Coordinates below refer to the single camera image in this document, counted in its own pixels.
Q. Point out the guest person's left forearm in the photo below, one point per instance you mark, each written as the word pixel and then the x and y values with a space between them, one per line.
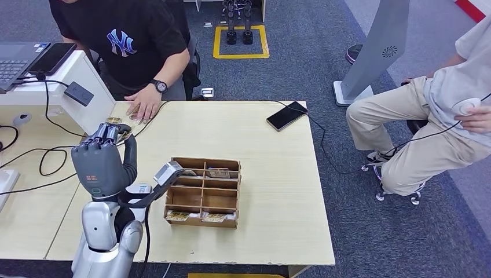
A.
pixel 174 65

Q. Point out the grey kiosk stand white base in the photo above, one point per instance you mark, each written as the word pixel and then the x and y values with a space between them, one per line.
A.
pixel 376 46

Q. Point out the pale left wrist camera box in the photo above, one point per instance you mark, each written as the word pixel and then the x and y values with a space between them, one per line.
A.
pixel 167 174

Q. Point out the black smartphone gold edge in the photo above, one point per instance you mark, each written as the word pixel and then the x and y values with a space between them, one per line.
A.
pixel 287 116

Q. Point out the pale table leg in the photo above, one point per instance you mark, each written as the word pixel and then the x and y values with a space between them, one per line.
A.
pixel 299 272

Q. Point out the guest person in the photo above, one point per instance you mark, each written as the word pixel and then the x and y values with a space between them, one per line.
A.
pixel 115 23

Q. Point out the operator person's left hand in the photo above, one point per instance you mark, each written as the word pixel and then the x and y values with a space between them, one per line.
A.
pixel 479 119

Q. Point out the dark grey laptop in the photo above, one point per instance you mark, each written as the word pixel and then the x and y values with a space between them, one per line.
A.
pixel 15 65

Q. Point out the wooden card organizer box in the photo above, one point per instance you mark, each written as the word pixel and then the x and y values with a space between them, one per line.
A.
pixel 214 199

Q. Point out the key card tree avenue print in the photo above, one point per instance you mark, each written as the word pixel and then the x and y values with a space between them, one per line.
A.
pixel 219 173

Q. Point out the card stack yellow print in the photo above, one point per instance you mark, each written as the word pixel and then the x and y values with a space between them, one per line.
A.
pixel 114 120

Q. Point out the small white floor box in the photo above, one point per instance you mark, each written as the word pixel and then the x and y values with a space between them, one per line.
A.
pixel 207 93

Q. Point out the white handheld controller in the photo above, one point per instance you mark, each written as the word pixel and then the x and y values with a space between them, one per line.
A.
pixel 464 105

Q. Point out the white desk riser box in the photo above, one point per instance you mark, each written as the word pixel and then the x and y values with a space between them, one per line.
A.
pixel 96 111

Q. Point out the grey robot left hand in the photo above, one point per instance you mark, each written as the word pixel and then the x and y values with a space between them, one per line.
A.
pixel 99 169

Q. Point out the black wristwatch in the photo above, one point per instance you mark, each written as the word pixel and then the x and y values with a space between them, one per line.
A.
pixel 159 86

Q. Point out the dark round floor object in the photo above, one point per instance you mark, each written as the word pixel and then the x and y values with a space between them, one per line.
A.
pixel 352 53

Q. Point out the guest person's left hand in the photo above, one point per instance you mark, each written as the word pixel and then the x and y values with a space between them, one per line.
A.
pixel 145 107

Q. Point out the white display board red stripe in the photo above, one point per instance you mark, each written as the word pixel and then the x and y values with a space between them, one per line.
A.
pixel 470 9

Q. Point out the stool with chrome casters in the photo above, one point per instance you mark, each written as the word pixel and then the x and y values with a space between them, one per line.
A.
pixel 416 126

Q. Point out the white card reader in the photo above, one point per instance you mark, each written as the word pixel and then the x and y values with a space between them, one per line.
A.
pixel 143 188

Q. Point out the small black box device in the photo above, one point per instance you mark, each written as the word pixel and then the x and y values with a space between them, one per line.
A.
pixel 78 94

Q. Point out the operator person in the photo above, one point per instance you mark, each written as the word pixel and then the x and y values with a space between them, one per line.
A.
pixel 422 153

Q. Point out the black office chair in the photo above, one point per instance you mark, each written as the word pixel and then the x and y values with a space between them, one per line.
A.
pixel 193 69

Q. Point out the white flat device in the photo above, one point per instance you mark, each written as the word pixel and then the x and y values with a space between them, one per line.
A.
pixel 7 188

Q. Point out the white gantry frame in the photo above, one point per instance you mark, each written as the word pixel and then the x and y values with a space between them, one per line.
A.
pixel 264 11

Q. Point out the ID card yellow tree print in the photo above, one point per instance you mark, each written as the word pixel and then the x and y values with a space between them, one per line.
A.
pixel 124 137

